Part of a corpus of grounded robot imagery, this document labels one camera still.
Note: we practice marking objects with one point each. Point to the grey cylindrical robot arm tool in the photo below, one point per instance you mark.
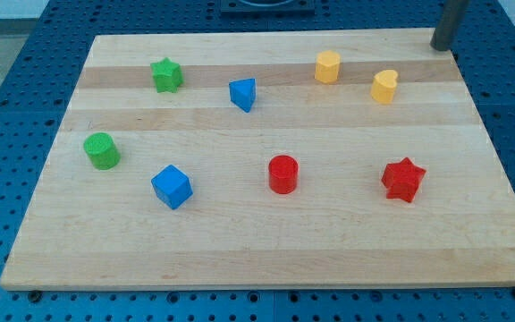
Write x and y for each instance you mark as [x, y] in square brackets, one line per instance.
[446, 29]

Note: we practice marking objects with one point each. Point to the yellow heart block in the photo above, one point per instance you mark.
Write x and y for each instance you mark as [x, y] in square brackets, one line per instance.
[384, 86]

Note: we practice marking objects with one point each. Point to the red cylinder block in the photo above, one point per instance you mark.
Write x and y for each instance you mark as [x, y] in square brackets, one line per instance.
[283, 173]

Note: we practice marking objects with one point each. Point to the blue triangle block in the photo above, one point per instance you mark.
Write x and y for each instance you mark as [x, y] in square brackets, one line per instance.
[243, 93]

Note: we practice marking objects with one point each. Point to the blue cube block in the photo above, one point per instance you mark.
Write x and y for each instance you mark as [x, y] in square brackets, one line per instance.
[172, 186]

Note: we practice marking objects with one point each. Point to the yellow hexagon block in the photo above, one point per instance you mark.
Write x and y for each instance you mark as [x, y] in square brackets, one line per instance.
[327, 67]

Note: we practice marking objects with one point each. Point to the green star block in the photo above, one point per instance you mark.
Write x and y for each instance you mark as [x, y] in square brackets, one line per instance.
[167, 75]

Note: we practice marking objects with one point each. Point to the red star block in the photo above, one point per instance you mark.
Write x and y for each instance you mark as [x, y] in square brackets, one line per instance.
[402, 180]

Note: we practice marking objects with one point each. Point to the green cylinder block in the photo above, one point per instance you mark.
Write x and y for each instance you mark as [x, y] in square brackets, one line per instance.
[101, 151]

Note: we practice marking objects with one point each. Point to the wooden board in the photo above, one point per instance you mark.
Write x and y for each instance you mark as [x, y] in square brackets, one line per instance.
[105, 230]

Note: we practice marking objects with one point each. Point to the dark robot base mount plate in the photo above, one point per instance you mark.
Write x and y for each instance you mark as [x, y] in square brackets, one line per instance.
[266, 6]

